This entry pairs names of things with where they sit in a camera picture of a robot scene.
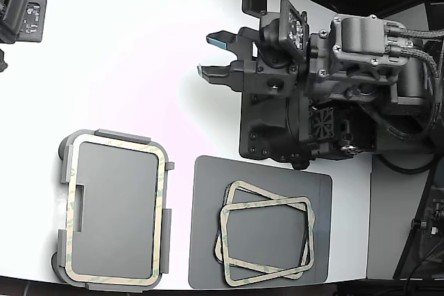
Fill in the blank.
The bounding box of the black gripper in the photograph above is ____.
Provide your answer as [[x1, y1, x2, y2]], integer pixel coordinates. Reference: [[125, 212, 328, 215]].
[[196, 27, 313, 101]]

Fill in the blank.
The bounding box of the tan adhesive frame black foam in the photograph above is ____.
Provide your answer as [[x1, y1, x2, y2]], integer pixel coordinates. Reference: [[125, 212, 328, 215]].
[[219, 196, 317, 288], [65, 139, 168, 289], [301, 201, 318, 233], [214, 180, 317, 280]]

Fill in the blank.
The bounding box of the gray box with tabs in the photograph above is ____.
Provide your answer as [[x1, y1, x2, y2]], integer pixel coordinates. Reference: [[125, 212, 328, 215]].
[[51, 128, 175, 292]]

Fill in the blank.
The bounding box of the black diagonal pole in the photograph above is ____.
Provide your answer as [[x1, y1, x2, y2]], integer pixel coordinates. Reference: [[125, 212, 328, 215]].
[[391, 157, 444, 279]]

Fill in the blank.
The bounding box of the black wrist camera with board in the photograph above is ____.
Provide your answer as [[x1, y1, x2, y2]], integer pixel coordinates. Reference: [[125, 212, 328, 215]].
[[258, 0, 311, 68]]

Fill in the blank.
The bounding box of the gray textured base plate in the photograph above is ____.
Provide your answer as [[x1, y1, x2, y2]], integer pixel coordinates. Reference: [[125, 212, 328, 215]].
[[187, 155, 334, 290]]

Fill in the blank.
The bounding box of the gray braided cable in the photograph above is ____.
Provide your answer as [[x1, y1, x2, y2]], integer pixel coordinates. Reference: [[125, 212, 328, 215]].
[[391, 26, 444, 40], [391, 42, 444, 80], [360, 63, 441, 141]]

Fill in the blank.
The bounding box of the black smooth cable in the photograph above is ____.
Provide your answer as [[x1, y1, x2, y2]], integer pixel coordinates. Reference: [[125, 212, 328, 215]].
[[376, 152, 436, 176]]

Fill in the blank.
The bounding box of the black camera with circuit board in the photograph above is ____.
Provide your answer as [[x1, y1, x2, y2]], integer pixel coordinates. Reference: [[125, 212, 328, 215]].
[[0, 0, 48, 46]]

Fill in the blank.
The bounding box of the black camera mount with knob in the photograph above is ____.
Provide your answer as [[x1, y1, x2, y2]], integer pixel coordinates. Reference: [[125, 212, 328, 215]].
[[411, 198, 444, 241]]

